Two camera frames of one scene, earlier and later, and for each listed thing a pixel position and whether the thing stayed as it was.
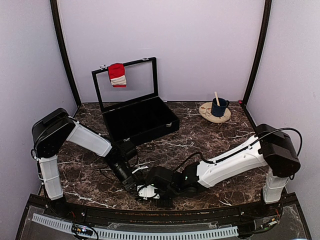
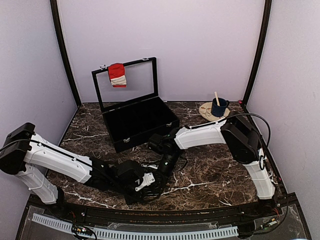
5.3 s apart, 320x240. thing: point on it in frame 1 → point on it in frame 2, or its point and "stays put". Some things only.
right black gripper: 167,203 → 165,176
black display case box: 135,113 stays put
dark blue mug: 218,111 stays put
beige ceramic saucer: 205,111 stays put
